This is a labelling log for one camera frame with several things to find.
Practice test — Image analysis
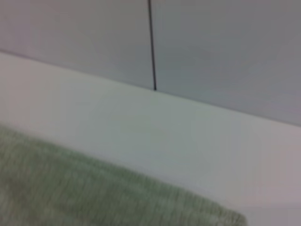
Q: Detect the green ribbed towel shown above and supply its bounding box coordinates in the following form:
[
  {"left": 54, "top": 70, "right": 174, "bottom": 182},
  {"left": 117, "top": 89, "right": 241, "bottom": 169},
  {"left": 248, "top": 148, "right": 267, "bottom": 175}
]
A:
[{"left": 0, "top": 124, "right": 247, "bottom": 226}]

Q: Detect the black vertical wall strip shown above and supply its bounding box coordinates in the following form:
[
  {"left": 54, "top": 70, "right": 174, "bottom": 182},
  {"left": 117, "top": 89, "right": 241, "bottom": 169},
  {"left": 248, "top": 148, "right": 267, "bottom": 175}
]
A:
[{"left": 147, "top": 0, "right": 158, "bottom": 91}]

